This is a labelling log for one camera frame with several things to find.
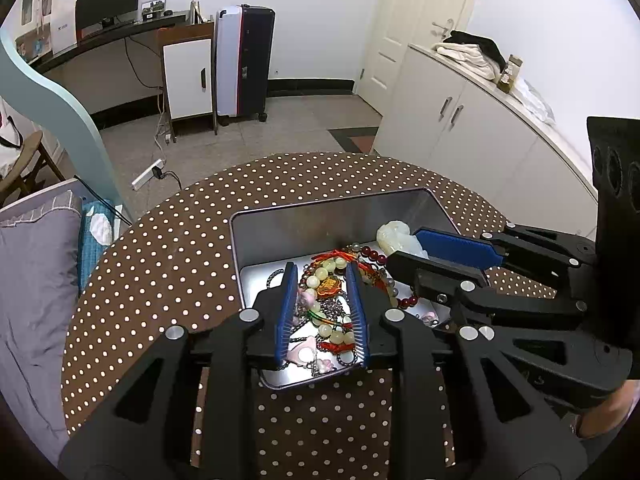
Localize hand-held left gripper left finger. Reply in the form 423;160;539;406
57;261;300;480

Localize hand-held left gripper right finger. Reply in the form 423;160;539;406
346;261;589;480

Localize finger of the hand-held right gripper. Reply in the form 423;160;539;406
415;222;598;292
386;251;589;334

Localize pile of jewelry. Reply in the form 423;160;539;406
260;243;442;379

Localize white jade carving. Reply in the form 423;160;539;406
376;220;431;261

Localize dark red bead bracelet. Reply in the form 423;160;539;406
356;243;420;310

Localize cream bead bracelet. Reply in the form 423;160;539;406
299;255;359;349

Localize metal tin box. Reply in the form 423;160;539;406
229;187;464;391

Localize person's right hand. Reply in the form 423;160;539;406
574;380;640;441

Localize cream sideboard cabinet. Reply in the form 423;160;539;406
372;42;599;242

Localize clear plastic bag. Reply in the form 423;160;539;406
514;77;557;126

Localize glass bottle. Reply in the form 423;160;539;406
497;54;524;94

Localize white garment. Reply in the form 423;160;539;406
432;42;502;81

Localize white power strip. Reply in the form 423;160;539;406
131;158;166;191

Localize teal patterned cloth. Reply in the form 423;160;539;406
78;199;125;294

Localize black garment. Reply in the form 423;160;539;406
442;30;509;72

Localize cream door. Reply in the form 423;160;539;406
355;0;486;117

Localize grey pillow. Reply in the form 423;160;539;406
0;192;84;454

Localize small white cabinet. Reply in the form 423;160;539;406
157;22;217;136

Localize white and black suitcase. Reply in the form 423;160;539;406
213;4;276;129

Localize wooden chair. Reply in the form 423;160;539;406
0;130;67;207

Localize dark desk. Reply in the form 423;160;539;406
22;10;189;132

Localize white tote bag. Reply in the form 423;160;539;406
0;97;26;177

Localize black computer monitor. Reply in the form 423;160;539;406
75;0;142;32

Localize white cardboard box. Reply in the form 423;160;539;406
47;0;81;57

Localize black cable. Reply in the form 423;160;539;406
124;37;177;149

